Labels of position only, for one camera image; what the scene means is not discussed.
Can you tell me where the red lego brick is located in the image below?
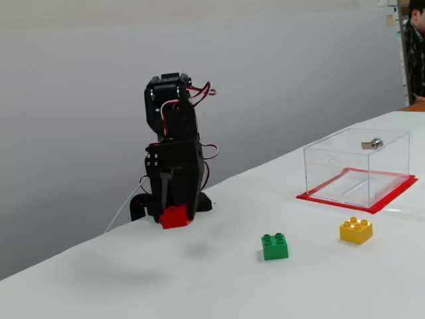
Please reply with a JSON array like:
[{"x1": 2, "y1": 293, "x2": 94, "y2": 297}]
[{"x1": 159, "y1": 203, "x2": 194, "y2": 231}]

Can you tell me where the yellow lego brick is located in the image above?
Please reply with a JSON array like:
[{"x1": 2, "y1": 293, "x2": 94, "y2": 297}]
[{"x1": 339, "y1": 217, "x2": 374, "y2": 246}]

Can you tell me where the green lego brick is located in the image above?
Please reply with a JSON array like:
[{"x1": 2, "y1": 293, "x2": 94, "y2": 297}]
[{"x1": 260, "y1": 232, "x2": 290, "y2": 261}]

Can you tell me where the red tape frame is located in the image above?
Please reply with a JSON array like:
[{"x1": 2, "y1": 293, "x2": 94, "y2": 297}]
[{"x1": 296, "y1": 167, "x2": 419, "y2": 215}]

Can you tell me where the brown wooden desk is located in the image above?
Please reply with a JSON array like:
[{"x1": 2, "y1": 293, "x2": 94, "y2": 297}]
[{"x1": 397, "y1": 101, "x2": 425, "y2": 113}]

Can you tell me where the transparent plastic box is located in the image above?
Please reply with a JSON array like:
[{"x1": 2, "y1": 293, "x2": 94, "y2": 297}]
[{"x1": 303, "y1": 128, "x2": 410, "y2": 209}]

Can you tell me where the silver box lock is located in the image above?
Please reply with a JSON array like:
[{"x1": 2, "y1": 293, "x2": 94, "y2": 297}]
[{"x1": 361, "y1": 137, "x2": 384, "y2": 151}]

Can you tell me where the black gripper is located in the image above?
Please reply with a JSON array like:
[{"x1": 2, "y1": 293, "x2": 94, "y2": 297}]
[{"x1": 144, "y1": 139, "x2": 205, "y2": 223}]

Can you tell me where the red white black servo cable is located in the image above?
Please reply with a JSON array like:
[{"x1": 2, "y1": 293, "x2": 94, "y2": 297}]
[
  {"x1": 148, "y1": 99, "x2": 182, "y2": 148},
  {"x1": 187, "y1": 81, "x2": 220, "y2": 193}
]

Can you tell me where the person in plaid shirt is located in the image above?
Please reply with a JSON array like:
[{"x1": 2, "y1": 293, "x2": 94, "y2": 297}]
[{"x1": 402, "y1": 0, "x2": 425, "y2": 104}]

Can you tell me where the black table clamp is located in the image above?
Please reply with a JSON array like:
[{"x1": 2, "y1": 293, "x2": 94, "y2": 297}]
[{"x1": 129, "y1": 193, "x2": 152, "y2": 223}]

